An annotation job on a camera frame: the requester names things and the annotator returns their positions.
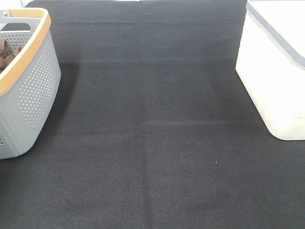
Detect grey perforated laundry basket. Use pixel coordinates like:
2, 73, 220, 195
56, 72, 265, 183
0, 8, 61, 159

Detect brown towels in basket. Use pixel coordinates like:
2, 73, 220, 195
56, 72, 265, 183
0, 39, 24, 72

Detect black table cloth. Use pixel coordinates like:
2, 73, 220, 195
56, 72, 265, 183
0, 0, 305, 229

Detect white lidded storage box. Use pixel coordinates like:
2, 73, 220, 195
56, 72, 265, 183
235, 0, 305, 140

